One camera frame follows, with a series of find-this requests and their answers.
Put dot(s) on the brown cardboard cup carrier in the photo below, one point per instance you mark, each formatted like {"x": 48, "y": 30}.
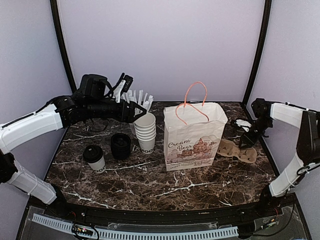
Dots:
{"x": 229, "y": 149}

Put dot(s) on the single black cup lid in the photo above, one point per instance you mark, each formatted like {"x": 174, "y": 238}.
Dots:
{"x": 92, "y": 153}

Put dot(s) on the stack of black cup lids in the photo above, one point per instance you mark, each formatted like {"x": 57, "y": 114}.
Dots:
{"x": 120, "y": 145}

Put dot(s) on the grey slotted cable duct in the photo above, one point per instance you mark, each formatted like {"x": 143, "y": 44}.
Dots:
{"x": 118, "y": 231}

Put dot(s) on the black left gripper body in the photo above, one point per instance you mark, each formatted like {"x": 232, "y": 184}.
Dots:
{"x": 98, "y": 110}

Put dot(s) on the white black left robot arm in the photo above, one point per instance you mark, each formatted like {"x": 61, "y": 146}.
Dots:
{"x": 27, "y": 142}

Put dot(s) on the bundle of wrapped white straws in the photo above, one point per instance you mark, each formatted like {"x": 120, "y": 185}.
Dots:
{"x": 143, "y": 99}

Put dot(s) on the black corner post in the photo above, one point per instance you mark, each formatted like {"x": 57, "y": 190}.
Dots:
{"x": 61, "y": 44}
{"x": 259, "y": 51}

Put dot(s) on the black right corner post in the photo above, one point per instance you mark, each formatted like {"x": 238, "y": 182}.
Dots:
{"x": 259, "y": 51}

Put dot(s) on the printed paper takeout bag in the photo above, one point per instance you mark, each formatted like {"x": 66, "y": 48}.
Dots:
{"x": 192, "y": 134}

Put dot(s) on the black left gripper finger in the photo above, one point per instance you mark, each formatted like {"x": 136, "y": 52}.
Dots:
{"x": 136, "y": 109}
{"x": 141, "y": 120}

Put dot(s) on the white cup holding straws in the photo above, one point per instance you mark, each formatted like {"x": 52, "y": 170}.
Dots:
{"x": 132, "y": 128}

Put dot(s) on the single white paper cup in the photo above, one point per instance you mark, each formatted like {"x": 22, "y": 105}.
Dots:
{"x": 99, "y": 166}

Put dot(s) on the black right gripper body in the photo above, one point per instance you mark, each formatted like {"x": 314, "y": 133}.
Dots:
{"x": 262, "y": 125}

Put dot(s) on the black left corner post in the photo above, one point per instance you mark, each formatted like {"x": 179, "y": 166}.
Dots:
{"x": 61, "y": 44}

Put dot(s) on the black front table rail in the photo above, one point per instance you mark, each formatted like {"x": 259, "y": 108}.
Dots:
{"x": 104, "y": 203}

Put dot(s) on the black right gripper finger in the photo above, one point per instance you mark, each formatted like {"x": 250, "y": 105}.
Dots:
{"x": 249, "y": 144}
{"x": 244, "y": 142}

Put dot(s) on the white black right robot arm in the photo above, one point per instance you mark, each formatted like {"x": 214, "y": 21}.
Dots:
{"x": 297, "y": 131}

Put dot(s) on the stack of white paper cups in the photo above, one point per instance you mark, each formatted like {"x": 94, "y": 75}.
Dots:
{"x": 145, "y": 131}

